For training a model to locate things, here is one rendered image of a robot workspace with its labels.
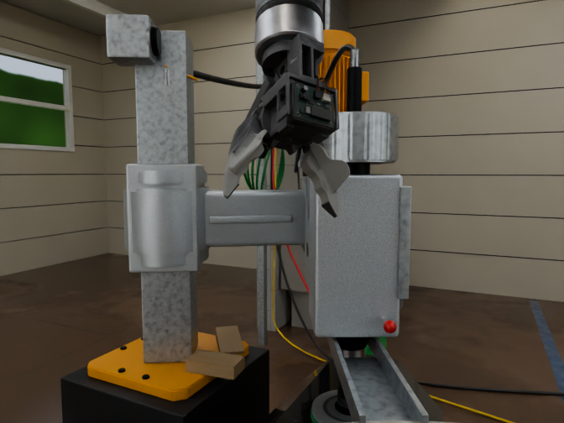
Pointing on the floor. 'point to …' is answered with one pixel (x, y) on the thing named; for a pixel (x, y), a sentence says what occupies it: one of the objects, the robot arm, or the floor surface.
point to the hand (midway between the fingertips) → (282, 211)
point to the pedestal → (222, 398)
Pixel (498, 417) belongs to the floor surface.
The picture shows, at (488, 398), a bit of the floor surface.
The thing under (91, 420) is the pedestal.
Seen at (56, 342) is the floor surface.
